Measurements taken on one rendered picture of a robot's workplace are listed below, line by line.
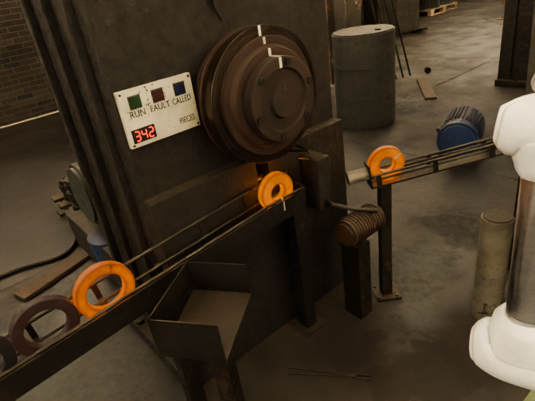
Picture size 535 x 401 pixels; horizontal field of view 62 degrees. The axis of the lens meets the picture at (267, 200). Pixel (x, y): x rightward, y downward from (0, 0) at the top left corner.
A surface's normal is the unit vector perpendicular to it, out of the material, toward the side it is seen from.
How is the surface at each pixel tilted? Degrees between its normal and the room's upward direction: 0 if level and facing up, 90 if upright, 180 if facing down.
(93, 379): 0
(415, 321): 0
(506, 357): 81
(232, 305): 5
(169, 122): 90
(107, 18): 90
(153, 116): 90
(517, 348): 83
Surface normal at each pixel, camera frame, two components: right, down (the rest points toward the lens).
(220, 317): -0.16, -0.83
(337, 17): -0.75, 0.40
